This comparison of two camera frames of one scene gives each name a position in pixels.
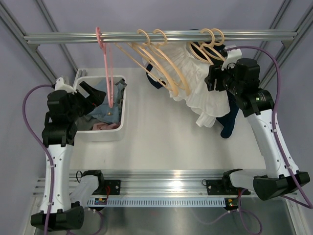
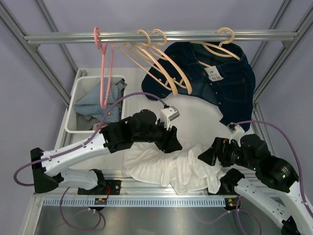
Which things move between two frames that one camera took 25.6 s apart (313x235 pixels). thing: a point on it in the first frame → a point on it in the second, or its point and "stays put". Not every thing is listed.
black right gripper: [214, 73] → [221, 145]
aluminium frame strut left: [33, 51] stays put
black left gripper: [95, 98] → [169, 143]
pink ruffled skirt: [101, 126] stays put
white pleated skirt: [184, 75] → [178, 170]
